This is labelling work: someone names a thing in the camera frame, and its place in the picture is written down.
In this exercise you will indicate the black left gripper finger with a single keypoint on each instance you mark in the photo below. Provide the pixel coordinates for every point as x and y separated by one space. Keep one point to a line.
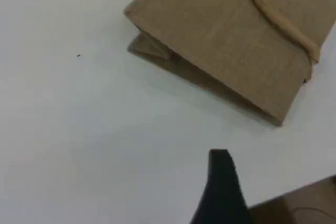
221 197

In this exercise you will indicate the brown jute tote bag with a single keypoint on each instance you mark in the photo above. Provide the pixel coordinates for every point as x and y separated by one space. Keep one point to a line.
223 37

